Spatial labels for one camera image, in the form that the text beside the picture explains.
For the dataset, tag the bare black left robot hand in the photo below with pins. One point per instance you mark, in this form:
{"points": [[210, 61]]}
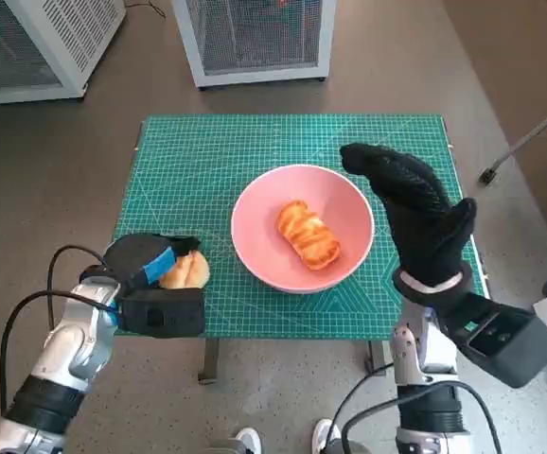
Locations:
{"points": [[134, 257]]}

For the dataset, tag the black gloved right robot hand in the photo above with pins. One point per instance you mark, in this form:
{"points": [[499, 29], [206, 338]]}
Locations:
{"points": [[420, 217]]}

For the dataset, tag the round toy bread bun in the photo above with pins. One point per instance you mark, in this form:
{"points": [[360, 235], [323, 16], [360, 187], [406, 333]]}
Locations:
{"points": [[193, 272]]}

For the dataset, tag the long toy bread loaf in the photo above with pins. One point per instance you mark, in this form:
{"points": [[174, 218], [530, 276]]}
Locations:
{"points": [[306, 234]]}

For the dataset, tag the pink bowl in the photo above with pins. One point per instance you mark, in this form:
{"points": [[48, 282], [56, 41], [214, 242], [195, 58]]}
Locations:
{"points": [[264, 222]]}

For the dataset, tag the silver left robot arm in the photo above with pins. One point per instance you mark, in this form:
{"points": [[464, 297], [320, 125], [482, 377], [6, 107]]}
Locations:
{"points": [[70, 340]]}

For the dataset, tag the green cutting mat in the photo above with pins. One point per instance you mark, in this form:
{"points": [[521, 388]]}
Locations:
{"points": [[207, 156]]}

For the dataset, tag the white robot left foot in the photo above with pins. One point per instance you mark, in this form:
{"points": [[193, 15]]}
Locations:
{"points": [[250, 437]]}

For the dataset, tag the white robot foot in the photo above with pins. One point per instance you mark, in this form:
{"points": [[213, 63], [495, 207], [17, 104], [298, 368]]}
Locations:
{"points": [[250, 437], [325, 430]]}

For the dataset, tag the small white mesh cabinet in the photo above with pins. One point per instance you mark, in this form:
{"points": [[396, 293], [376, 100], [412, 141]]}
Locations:
{"points": [[259, 73]]}

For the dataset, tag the large white mesh cabinet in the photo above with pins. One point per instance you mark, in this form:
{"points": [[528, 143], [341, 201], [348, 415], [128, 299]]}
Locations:
{"points": [[75, 38]]}

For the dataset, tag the white robot right foot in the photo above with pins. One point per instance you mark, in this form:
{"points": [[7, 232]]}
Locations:
{"points": [[325, 430]]}

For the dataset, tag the grey robot right leg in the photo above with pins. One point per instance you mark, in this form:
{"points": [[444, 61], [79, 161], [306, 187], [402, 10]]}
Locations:
{"points": [[344, 447]]}

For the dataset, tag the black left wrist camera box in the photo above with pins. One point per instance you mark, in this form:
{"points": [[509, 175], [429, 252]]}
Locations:
{"points": [[160, 314]]}

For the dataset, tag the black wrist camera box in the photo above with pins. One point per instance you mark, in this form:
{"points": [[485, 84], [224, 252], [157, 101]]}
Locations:
{"points": [[160, 314], [515, 350]]}

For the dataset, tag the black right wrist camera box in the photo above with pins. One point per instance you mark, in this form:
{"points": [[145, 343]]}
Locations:
{"points": [[515, 350]]}

